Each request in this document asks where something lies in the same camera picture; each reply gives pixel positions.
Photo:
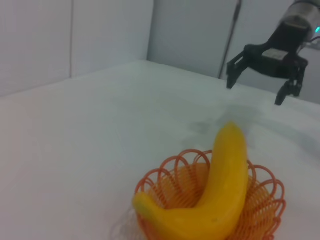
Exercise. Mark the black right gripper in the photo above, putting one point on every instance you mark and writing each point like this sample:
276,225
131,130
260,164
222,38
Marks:
287,37

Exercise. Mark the yellow banana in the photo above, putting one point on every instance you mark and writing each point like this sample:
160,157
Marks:
225,187

